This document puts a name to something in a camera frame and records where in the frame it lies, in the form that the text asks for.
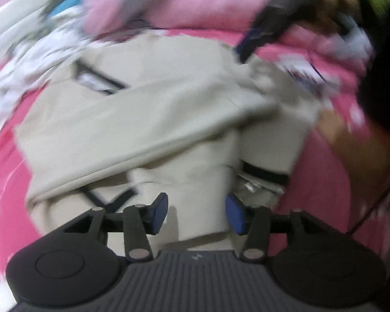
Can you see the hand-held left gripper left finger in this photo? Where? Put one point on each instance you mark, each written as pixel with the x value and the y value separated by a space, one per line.
pixel 161 209

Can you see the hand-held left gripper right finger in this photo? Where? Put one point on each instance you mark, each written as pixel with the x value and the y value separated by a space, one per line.
pixel 234 211

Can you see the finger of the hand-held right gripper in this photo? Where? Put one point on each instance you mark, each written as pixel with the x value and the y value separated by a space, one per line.
pixel 256 34

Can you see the beige zip hoodie black trim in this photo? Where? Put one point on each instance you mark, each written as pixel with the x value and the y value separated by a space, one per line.
pixel 149 120

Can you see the pink and teal quilt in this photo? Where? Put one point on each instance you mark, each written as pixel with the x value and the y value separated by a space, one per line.
pixel 198 3

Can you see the pink floral bedsheet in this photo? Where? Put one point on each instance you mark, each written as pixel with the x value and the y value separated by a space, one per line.
pixel 6 185

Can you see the white crumpled garment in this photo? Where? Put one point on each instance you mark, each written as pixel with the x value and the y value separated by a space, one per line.
pixel 26 65

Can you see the cream padded headboard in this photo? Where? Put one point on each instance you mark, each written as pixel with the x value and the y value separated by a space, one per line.
pixel 9 19

